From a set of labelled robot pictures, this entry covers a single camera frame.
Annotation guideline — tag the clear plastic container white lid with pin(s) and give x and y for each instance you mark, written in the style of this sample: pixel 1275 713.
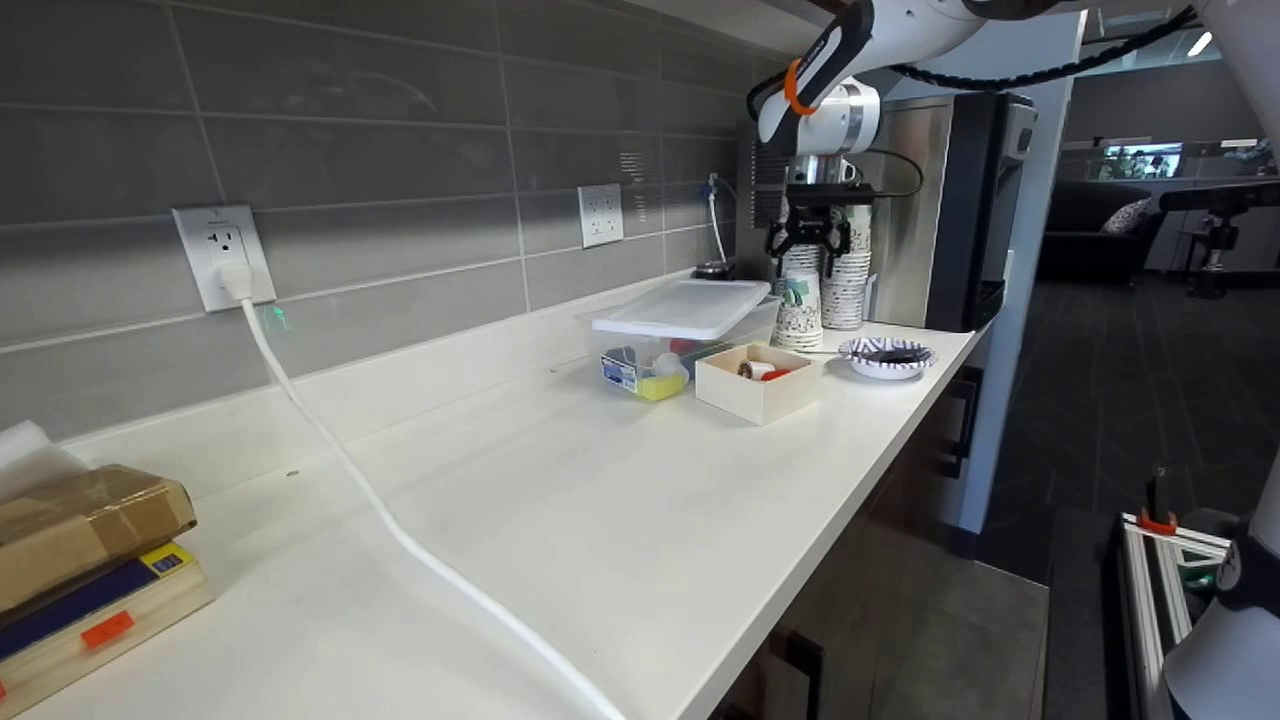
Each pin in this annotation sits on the clear plastic container white lid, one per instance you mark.
pixel 687 314

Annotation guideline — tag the white double wall outlet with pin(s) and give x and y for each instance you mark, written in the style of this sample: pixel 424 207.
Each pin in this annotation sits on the white double wall outlet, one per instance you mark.
pixel 601 212

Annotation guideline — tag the white wall outlet with plug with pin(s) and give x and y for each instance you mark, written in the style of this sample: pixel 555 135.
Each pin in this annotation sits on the white wall outlet with plug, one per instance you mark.
pixel 224 245

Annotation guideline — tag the patterned paper cup stack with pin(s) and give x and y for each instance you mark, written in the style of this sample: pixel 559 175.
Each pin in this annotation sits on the patterned paper cup stack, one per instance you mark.
pixel 853 296

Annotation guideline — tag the blue yellow book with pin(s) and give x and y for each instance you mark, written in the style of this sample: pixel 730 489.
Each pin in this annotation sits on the blue yellow book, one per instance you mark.
pixel 83 603

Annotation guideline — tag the dark office desk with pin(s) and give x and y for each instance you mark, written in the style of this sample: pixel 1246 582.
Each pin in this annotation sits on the dark office desk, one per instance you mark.
pixel 1220 197

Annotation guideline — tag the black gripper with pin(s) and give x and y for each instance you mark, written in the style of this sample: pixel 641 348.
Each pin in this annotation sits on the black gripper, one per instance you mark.
pixel 820 212

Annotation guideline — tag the ceiling light strip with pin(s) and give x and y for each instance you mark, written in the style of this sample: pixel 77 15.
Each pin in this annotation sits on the ceiling light strip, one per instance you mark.
pixel 1202 44

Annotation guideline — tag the aluminium frame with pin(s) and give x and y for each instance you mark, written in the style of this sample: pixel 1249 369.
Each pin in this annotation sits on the aluminium frame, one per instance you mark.
pixel 1140 615

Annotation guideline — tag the red item in wooden box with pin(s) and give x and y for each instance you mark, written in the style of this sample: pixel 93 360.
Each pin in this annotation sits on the red item in wooden box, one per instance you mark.
pixel 771 372

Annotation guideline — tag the white rounded pedestal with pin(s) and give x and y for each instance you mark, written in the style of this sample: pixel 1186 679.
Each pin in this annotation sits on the white rounded pedestal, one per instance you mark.
pixel 1232 665

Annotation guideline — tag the blue toy piece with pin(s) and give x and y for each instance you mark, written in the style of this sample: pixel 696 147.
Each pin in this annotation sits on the blue toy piece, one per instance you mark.
pixel 619 369

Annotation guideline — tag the white tray with packets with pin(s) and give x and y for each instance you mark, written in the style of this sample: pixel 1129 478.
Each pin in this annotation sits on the white tray with packets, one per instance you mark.
pixel 761 394

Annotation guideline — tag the small paper cup stack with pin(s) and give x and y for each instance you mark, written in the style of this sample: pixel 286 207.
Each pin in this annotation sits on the small paper cup stack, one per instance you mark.
pixel 803 321

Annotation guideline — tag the dark coffee grounds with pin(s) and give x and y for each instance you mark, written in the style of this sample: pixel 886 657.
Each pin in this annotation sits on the dark coffee grounds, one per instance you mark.
pixel 889 354

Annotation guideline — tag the black office chair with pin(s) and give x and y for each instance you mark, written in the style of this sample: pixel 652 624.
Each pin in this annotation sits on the black office chair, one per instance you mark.
pixel 1087 245

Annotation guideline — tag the brown cardboard box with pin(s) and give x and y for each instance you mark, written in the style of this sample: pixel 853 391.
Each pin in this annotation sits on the brown cardboard box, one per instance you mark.
pixel 83 524

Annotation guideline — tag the black tall cabinet panel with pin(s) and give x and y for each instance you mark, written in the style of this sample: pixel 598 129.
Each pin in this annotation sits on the black tall cabinet panel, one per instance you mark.
pixel 973 227

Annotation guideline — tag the dark wood lower cabinet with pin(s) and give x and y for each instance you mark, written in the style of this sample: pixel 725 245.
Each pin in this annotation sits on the dark wood lower cabinet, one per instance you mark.
pixel 920 493

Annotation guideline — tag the computer monitor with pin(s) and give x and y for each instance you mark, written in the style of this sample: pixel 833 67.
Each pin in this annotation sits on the computer monitor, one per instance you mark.
pixel 1140 161

